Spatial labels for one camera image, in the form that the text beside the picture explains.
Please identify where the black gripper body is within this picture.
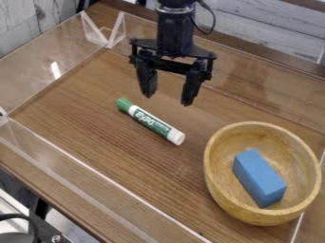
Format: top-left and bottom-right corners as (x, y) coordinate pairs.
(130, 5), (215, 80)

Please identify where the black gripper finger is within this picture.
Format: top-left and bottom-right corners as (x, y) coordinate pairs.
(137, 57), (158, 98)
(182, 68), (206, 106)

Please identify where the green Expo marker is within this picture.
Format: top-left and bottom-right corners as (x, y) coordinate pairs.
(115, 97), (186, 145)

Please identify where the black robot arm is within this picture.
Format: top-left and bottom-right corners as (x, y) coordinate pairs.
(130, 0), (217, 106)

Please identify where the brown wooden bowl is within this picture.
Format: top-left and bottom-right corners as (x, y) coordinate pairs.
(203, 121), (322, 226)

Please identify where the blue foam block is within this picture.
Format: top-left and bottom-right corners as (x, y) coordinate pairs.
(233, 149), (288, 208)

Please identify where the black metal table leg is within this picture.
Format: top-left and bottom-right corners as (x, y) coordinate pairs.
(35, 198), (50, 219)

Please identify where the clear acrylic corner bracket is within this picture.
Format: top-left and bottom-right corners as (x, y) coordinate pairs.
(80, 11), (126, 49)

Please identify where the black cable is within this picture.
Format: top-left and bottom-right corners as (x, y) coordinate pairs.
(0, 214), (43, 243)

